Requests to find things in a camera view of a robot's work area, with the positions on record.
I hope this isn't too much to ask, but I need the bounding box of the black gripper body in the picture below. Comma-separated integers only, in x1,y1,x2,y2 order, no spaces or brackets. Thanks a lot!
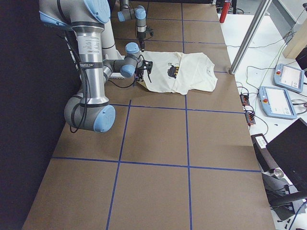
136,69,144,82
137,31,146,45

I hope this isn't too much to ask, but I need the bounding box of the red cylinder bottle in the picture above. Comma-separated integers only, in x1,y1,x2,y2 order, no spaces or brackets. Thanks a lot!
219,0,231,23

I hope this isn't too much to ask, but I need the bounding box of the orange terminal block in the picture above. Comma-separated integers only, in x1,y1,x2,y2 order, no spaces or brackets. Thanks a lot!
240,94,250,106
245,111,256,126

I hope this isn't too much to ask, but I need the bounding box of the blue teach pendant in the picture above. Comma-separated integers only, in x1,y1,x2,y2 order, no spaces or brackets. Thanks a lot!
258,86,297,120
273,64,305,93

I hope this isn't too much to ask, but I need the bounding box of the near orange terminal block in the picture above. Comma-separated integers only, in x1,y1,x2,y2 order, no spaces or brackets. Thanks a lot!
245,111,256,126

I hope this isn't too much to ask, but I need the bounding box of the far blue teach pendant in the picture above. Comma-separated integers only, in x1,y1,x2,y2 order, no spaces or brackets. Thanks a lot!
273,64,305,93

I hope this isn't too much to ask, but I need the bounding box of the black box white label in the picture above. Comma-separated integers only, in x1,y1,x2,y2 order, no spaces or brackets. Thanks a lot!
251,134,279,172

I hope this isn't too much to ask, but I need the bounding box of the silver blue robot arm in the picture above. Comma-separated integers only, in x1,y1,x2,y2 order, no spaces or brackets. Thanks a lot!
39,0,153,132
117,0,147,52

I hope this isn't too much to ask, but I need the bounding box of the cream long sleeve cat shirt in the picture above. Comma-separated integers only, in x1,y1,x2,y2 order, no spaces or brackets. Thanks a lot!
140,51,218,95

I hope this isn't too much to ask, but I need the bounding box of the black monitor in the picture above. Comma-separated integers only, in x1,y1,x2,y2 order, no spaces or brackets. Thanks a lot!
266,118,307,191

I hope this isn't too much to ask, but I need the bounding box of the aluminium frame post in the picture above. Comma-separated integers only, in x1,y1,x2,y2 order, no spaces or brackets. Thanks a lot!
229,0,272,75

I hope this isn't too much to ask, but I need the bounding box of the silver metal cup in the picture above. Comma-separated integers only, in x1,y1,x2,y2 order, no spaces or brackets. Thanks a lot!
272,168,284,179

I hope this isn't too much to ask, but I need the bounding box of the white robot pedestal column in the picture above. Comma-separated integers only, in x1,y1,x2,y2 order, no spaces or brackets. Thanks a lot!
95,0,129,80

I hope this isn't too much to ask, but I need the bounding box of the far orange terminal block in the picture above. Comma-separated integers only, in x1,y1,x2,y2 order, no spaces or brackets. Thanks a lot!
240,94,250,106

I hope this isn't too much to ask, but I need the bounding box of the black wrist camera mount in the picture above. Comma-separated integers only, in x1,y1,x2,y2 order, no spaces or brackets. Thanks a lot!
142,60,153,74

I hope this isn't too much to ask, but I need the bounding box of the near blue teach pendant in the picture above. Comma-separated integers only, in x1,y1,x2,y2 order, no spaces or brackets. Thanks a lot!
258,86,297,120

